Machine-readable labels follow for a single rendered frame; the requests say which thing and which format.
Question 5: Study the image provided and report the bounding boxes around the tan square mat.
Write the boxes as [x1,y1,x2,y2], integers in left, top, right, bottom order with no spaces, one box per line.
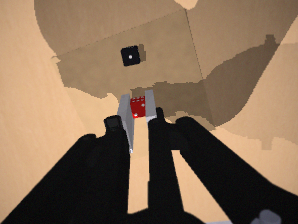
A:
[50,9,216,161]

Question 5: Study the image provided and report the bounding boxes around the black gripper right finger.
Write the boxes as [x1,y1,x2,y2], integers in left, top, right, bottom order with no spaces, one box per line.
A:
[145,89,298,224]

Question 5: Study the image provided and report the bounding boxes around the black die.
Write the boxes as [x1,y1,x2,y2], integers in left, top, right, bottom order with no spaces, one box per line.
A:
[121,45,140,66]

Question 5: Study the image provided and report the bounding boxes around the red die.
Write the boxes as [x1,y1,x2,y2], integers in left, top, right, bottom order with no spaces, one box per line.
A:
[130,96,146,118]

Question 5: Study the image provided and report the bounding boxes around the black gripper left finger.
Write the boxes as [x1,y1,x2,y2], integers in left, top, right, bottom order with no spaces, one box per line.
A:
[0,94,135,224]

